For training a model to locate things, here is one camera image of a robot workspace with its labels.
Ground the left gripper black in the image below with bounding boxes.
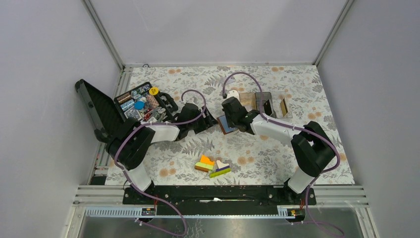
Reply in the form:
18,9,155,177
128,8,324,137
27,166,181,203
187,106,218,134

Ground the brown leather card holder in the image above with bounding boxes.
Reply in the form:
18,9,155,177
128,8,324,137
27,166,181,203
216,115,238,135

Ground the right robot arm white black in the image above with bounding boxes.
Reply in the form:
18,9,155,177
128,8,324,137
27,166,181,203
222,97,339,204

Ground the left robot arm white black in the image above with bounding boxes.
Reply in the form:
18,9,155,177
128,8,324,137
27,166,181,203
106,103,217,204

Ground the black VIP card stack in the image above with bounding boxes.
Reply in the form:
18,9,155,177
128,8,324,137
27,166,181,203
263,100,273,116

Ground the orange green brown card stack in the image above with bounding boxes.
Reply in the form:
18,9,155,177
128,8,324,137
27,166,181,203
194,155,215,173

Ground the gold card stack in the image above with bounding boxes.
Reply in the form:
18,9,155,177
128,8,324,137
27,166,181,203
279,99,289,118

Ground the white purple green card stack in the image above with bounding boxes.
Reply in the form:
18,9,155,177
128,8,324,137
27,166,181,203
209,160,231,178

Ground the floral patterned table mat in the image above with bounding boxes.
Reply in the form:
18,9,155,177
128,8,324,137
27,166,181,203
128,65,354,185

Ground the yellow poker chip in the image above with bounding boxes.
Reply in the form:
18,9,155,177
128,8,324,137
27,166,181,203
149,87,159,96

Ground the black poker chip case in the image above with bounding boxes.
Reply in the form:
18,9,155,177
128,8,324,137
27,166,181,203
75,79,178,143

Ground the blue poker chip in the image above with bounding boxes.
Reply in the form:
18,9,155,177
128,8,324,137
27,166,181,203
134,101,145,110

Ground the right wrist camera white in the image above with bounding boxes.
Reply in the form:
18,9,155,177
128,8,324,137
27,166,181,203
226,90,240,100

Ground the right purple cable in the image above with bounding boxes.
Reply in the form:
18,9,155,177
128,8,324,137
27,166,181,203
221,71,345,238

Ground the purple cable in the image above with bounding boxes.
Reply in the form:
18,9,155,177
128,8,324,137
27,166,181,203
221,71,345,238
113,89,208,238

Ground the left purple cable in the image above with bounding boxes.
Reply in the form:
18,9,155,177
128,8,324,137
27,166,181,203
113,89,208,238

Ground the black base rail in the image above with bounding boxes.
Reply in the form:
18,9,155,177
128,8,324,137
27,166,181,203
122,185,316,216

